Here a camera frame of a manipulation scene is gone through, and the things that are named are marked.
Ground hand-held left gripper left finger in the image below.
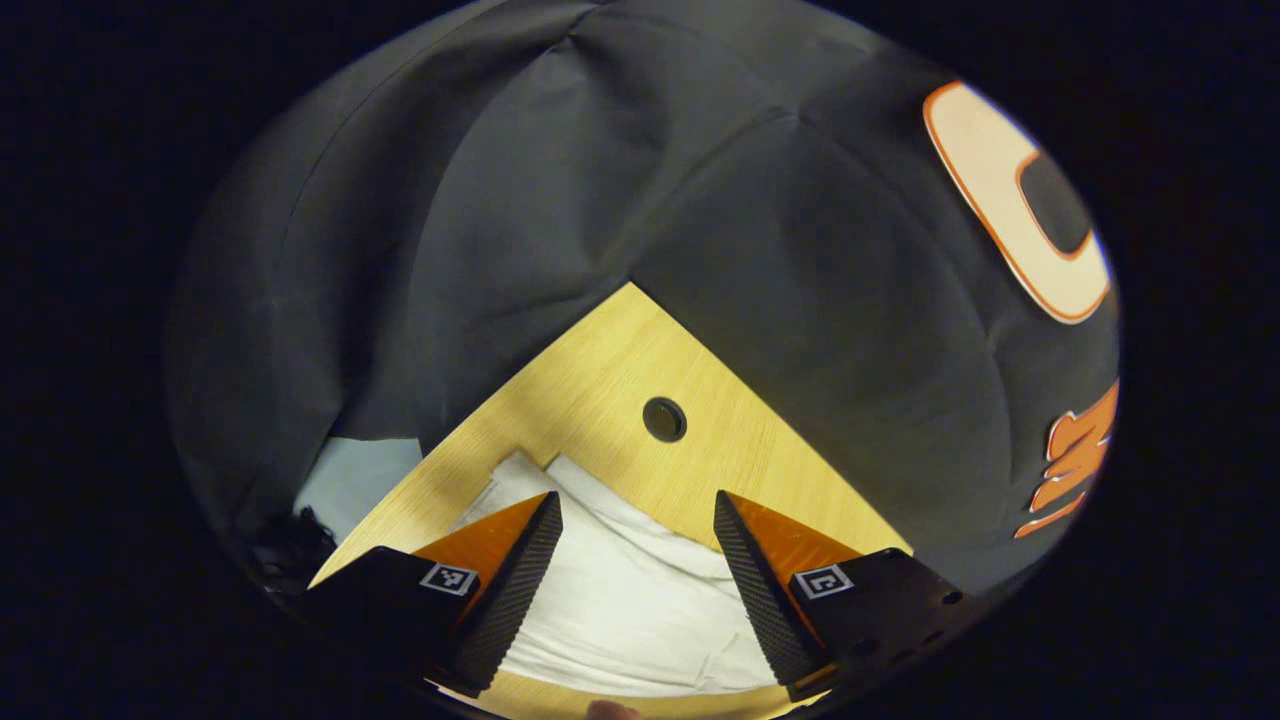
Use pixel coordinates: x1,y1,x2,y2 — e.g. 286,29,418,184
298,490,565,699

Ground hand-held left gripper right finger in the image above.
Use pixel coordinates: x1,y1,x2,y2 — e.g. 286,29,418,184
712,489,989,703

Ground white jeans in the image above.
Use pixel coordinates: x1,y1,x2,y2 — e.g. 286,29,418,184
455,450,786,698

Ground dark cloth bundle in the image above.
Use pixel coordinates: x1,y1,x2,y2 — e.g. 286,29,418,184
250,508,339,596

